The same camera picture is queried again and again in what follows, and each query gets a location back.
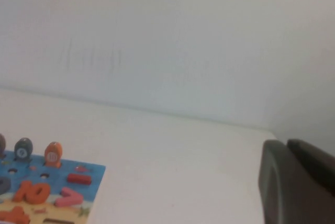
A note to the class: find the grey fish peg 9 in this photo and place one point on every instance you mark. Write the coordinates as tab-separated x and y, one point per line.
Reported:
24	148

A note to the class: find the orange wooden plus sign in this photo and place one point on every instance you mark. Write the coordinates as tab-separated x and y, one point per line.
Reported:
15	216

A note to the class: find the pink wooden greater-than sign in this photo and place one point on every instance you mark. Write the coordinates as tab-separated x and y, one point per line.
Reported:
65	201

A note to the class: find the brown fish peg 8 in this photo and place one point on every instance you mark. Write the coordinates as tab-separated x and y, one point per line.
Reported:
2	145

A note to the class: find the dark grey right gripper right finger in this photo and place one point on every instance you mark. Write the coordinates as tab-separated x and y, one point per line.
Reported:
316	163

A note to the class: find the orange wooden number 10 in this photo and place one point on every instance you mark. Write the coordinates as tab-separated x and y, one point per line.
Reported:
24	191

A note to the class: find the colourful wooden puzzle board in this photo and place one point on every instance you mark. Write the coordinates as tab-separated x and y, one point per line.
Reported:
96	177

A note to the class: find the orange fish peg 10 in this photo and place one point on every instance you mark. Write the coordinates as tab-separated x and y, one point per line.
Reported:
53	153

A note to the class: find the grey wooden number 9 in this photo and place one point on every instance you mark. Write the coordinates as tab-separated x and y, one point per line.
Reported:
4	188

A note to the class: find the red wooden minus sign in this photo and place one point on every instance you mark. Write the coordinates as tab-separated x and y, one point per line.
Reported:
78	179

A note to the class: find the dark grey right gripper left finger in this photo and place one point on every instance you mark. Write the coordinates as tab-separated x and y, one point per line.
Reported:
288	195

